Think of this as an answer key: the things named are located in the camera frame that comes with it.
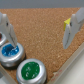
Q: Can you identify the yellow block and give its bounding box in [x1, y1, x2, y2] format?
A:
[63, 17, 72, 30]

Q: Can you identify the green button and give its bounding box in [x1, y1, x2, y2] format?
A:
[15, 58, 48, 84]

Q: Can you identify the blue button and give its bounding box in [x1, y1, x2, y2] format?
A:
[0, 42, 26, 69]

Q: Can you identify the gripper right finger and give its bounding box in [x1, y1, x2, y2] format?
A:
[62, 13, 84, 50]

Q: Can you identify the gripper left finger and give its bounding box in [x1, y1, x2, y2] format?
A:
[0, 12, 19, 51]

